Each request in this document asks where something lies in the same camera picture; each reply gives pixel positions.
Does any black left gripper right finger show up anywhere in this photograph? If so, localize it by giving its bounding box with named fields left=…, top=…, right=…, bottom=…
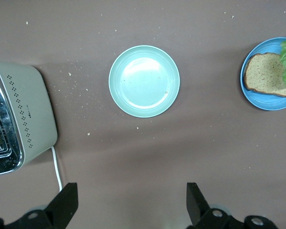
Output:
left=186, top=182, right=280, bottom=229

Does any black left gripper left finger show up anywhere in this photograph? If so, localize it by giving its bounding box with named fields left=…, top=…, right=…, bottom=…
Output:
left=0, top=182, right=79, bottom=229

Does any brown bread slice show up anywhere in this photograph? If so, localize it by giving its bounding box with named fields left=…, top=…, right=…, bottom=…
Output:
left=243, top=52, right=286, bottom=98

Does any blue plate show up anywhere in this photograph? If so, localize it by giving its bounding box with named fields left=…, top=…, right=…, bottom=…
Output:
left=240, top=37, right=286, bottom=111

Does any mint green plate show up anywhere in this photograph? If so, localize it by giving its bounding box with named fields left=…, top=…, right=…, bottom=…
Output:
left=108, top=45, right=181, bottom=118

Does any beige chrome toaster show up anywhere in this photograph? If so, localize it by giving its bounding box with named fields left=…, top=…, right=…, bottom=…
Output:
left=0, top=61, right=58, bottom=177

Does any white toaster power cable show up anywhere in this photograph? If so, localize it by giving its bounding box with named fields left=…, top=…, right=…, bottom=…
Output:
left=51, top=146, right=63, bottom=193

